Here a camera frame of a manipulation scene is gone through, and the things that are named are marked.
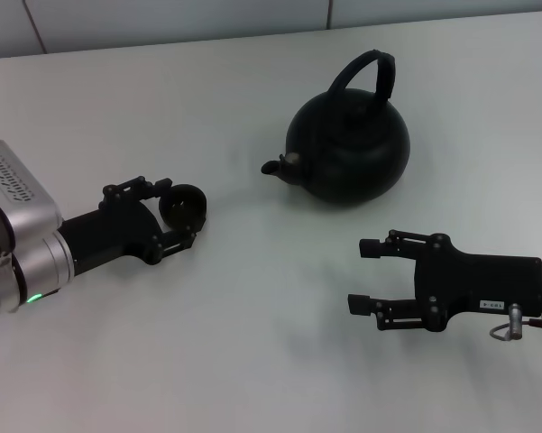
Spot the right gripper cable with plug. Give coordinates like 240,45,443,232
488,304,542,342

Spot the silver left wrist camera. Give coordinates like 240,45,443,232
0,139,62,249

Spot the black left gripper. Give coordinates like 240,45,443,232
56,175,199,277

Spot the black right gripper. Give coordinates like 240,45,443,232
347,228,542,334

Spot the small dark teacup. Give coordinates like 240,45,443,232
158,183,207,234

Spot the black round teapot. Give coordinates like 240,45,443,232
260,49,411,208

